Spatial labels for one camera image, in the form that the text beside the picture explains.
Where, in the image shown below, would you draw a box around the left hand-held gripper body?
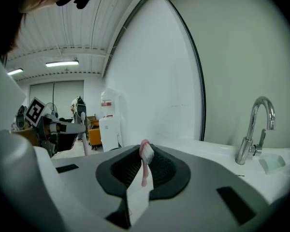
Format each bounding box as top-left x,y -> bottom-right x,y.
25,96 -> 64,157

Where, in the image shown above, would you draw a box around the clear water bottle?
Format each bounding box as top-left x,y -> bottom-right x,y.
101,87 -> 122,119

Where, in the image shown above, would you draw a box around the white water dispenser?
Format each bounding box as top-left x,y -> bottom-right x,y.
98,116 -> 123,152

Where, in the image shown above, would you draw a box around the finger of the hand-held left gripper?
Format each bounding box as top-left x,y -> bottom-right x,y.
50,119 -> 87,135

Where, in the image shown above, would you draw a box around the standing fan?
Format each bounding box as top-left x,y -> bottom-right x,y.
45,102 -> 59,118

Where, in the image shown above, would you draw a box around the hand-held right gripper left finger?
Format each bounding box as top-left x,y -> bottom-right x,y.
95,144 -> 143,229

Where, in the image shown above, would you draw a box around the person's white shirt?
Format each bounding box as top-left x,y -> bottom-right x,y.
0,44 -> 28,131

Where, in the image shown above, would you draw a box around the orange chair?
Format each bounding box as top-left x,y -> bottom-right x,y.
87,127 -> 102,146

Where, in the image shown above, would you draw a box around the pink and white toothbrush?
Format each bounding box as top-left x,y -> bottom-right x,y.
80,112 -> 90,156

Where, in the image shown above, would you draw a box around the chrome faucet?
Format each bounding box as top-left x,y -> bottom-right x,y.
235,96 -> 276,165

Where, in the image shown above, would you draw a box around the pink toothbrush white bristles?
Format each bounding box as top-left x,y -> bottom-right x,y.
139,139 -> 156,188

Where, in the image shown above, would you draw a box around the long ceiling light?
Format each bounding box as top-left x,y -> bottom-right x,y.
45,59 -> 80,68
7,68 -> 24,76

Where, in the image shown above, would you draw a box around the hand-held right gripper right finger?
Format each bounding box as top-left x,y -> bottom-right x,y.
148,143 -> 191,201

